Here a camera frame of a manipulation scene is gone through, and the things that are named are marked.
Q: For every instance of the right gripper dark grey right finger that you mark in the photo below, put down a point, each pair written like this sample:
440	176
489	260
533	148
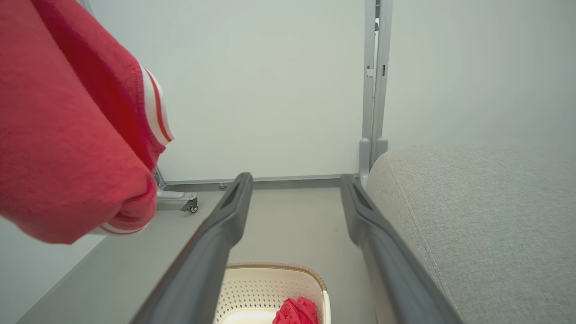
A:
387	265

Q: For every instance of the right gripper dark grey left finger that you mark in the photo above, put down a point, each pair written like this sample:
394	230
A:
207	252

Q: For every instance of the small red garment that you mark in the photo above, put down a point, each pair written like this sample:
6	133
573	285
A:
294	312

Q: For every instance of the red sweatshirt with white stripes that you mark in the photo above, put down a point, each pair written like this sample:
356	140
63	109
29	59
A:
67	135

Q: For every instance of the white perforated laundry basket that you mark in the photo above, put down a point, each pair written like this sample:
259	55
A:
252	288

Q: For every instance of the grey partition foot with caster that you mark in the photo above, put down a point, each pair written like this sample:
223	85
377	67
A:
177	198

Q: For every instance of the grey fabric cushion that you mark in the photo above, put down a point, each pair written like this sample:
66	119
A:
495	234

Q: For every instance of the grey partition base rail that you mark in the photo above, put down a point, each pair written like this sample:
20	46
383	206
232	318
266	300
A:
292	182

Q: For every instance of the grey metal partition post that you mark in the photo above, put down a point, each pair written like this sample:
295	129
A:
368	112

